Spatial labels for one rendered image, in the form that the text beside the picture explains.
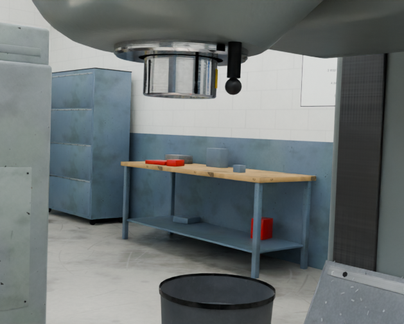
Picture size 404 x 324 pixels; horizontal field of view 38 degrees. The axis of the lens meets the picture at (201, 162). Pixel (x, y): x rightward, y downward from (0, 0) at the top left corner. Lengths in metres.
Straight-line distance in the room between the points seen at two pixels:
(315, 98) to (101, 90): 3.05
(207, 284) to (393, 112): 2.04
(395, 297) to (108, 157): 7.12
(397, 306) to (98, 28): 0.49
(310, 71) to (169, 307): 3.85
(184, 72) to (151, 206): 7.34
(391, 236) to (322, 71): 5.02
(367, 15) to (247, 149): 5.89
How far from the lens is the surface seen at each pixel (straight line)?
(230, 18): 0.33
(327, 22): 0.45
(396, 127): 0.71
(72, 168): 8.05
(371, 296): 0.72
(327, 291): 0.76
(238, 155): 6.40
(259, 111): 6.22
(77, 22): 0.34
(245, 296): 2.65
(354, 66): 0.75
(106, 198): 7.76
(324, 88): 5.67
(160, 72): 0.36
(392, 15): 0.43
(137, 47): 0.35
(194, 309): 2.25
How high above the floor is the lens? 1.26
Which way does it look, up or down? 3 degrees down
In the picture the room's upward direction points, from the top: 2 degrees clockwise
